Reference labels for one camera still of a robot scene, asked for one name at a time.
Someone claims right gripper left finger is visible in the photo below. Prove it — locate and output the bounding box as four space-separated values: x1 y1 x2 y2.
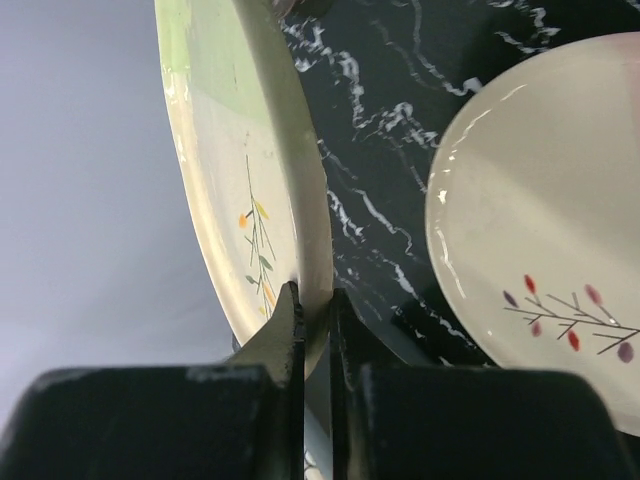
1 282 304 479

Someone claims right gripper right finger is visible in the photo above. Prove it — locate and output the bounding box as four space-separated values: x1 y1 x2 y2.
328 289 639 479

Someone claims cream green plate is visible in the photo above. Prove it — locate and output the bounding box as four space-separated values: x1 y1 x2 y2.
155 1 333 371

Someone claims pink and cream plate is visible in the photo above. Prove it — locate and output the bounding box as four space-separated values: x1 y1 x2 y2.
425 32 639 435

